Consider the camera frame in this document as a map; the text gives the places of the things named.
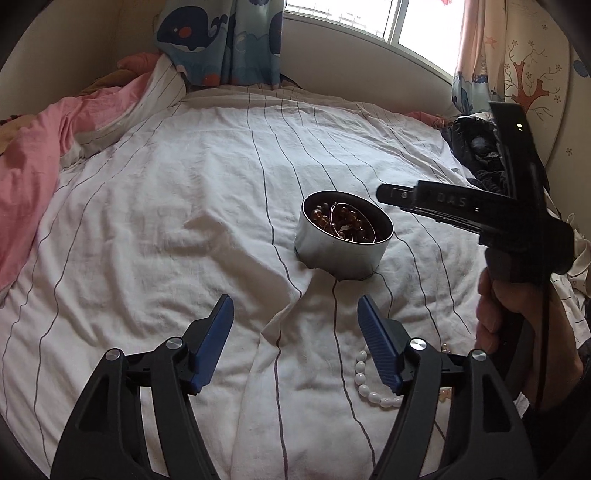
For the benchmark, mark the white patterned cloth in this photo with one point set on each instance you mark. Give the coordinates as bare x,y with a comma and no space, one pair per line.
577,286

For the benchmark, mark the whale print curtain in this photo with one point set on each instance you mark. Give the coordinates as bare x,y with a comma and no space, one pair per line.
203,41

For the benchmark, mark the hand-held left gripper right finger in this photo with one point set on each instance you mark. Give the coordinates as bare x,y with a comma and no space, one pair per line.
376,344

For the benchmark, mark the white striped bed sheet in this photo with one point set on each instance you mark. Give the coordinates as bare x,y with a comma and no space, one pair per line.
184,230

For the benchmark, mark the thin silver bangle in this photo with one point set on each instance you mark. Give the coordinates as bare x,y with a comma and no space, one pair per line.
333,217

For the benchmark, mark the person's right hand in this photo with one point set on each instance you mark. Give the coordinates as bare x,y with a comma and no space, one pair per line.
489,318

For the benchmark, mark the window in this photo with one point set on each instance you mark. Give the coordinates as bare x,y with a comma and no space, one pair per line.
406,27

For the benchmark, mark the pink blanket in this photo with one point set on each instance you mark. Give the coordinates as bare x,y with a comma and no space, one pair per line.
32,152

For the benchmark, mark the dark clothing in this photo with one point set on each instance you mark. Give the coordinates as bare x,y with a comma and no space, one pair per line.
475,143

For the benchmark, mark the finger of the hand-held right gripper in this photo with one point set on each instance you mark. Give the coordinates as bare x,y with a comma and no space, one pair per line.
397,194

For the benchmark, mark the round metal tin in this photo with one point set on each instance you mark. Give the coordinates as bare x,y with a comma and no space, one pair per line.
337,256

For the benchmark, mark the pink starfish print curtain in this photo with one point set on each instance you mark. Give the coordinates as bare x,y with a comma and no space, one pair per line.
475,46

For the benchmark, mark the coral wall sticker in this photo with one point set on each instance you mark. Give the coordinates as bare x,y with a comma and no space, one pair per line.
528,78

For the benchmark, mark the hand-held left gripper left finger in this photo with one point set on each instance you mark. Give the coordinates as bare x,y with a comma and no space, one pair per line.
213,344

